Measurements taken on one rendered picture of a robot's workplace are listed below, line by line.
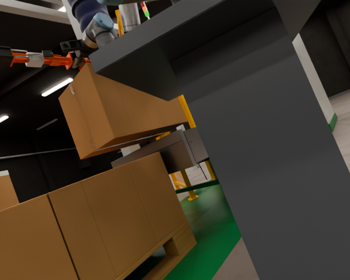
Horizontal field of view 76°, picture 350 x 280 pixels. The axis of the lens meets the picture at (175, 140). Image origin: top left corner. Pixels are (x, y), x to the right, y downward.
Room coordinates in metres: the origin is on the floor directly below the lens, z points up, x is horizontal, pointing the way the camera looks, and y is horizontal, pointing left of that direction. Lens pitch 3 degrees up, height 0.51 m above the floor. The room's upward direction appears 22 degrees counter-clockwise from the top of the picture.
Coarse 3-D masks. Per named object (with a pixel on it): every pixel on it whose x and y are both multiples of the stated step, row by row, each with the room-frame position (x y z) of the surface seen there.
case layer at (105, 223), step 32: (160, 160) 1.23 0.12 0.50; (64, 192) 0.83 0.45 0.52; (96, 192) 0.92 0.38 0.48; (128, 192) 1.03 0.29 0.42; (160, 192) 1.16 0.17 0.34; (0, 224) 0.67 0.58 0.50; (32, 224) 0.73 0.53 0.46; (64, 224) 0.80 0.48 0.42; (96, 224) 0.88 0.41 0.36; (128, 224) 0.98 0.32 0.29; (160, 224) 1.10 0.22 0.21; (0, 256) 0.65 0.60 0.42; (32, 256) 0.71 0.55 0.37; (64, 256) 0.77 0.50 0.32; (96, 256) 0.85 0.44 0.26; (128, 256) 0.94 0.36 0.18
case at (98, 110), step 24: (72, 96) 1.22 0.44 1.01; (96, 96) 1.08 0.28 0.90; (120, 96) 1.16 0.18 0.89; (144, 96) 1.29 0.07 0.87; (72, 120) 1.28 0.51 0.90; (96, 120) 1.13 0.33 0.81; (120, 120) 1.11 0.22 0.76; (144, 120) 1.23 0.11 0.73; (168, 120) 1.38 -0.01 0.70; (96, 144) 1.18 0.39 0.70; (120, 144) 1.35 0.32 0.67
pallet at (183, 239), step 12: (180, 228) 1.19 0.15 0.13; (168, 240) 1.16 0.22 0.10; (180, 240) 1.16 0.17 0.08; (192, 240) 1.23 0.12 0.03; (168, 252) 1.18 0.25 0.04; (180, 252) 1.14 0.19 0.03; (132, 264) 0.94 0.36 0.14; (168, 264) 1.09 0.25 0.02; (120, 276) 0.89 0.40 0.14; (156, 276) 1.03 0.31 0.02
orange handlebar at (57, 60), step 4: (56, 56) 1.15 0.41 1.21; (60, 56) 1.17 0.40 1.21; (16, 60) 1.04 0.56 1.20; (20, 60) 1.05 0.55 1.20; (24, 60) 1.07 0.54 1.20; (44, 60) 1.14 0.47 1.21; (48, 60) 1.16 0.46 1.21; (52, 60) 1.14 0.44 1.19; (56, 60) 1.15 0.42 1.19; (60, 60) 1.16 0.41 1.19; (64, 60) 1.18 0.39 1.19; (68, 60) 1.20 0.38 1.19; (88, 60) 1.29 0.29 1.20; (52, 64) 1.17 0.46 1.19; (56, 64) 1.19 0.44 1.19; (60, 64) 1.21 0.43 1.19; (64, 64) 1.22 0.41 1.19
